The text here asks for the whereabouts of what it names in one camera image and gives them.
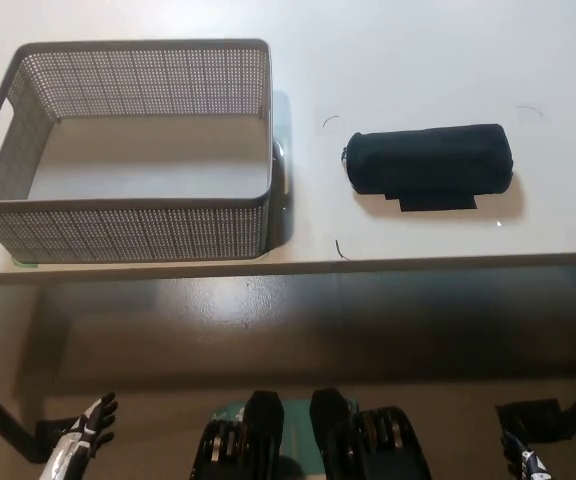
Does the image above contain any robot right hand white black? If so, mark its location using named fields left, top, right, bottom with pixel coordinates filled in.
left=499, top=429, right=552, bottom=480

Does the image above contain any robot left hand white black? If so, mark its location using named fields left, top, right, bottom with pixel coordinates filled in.
left=41, top=392, right=119, bottom=480

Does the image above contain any black fabric pencil case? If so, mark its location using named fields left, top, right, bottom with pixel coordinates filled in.
left=341, top=122, right=516, bottom=204

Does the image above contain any grey perforated plastic basket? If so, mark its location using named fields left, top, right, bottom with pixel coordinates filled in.
left=0, top=37, right=290, bottom=265

